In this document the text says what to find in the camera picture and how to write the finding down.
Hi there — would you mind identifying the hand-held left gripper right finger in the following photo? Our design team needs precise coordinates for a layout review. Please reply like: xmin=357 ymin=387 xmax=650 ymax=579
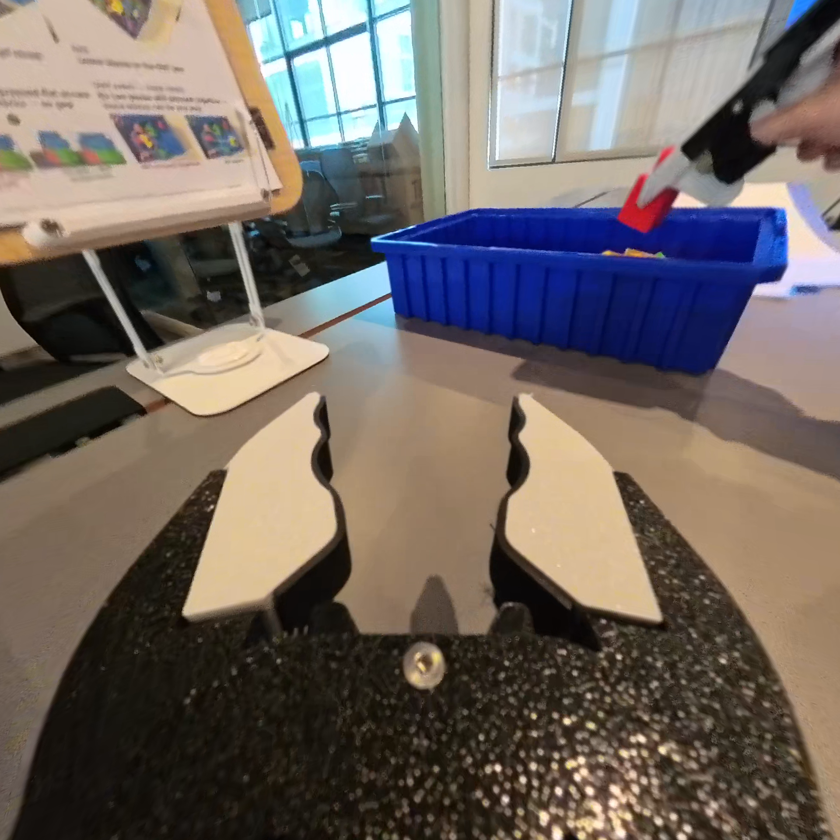
xmin=493 ymin=394 xmax=664 ymax=624

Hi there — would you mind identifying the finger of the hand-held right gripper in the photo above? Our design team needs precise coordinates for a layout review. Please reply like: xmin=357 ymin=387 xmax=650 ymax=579
xmin=638 ymin=154 xmax=698 ymax=206

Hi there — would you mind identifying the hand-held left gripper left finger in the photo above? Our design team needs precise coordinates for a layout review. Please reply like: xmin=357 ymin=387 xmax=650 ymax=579
xmin=182 ymin=392 xmax=350 ymax=632

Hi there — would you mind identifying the red single-stud block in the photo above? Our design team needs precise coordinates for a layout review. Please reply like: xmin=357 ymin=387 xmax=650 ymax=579
xmin=617 ymin=147 xmax=680 ymax=234

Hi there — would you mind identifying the blue plastic bin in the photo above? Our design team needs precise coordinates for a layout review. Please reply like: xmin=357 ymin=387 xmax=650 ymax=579
xmin=371 ymin=206 xmax=788 ymax=375

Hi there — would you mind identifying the person's right hand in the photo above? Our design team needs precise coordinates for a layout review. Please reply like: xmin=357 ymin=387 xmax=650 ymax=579
xmin=748 ymin=88 xmax=840 ymax=165

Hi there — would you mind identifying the white base document stand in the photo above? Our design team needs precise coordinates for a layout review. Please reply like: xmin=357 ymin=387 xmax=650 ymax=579
xmin=0 ymin=0 xmax=329 ymax=417

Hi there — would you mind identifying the cardboard box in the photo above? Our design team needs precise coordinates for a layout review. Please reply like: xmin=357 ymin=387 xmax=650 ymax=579
xmin=357 ymin=112 xmax=424 ymax=235

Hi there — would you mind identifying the black office chair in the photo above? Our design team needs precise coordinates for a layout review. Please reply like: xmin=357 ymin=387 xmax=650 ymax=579
xmin=0 ymin=259 xmax=165 ymax=363

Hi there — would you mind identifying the grey office chair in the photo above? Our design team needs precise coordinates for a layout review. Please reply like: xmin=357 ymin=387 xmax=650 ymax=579
xmin=289 ymin=169 xmax=343 ymax=245

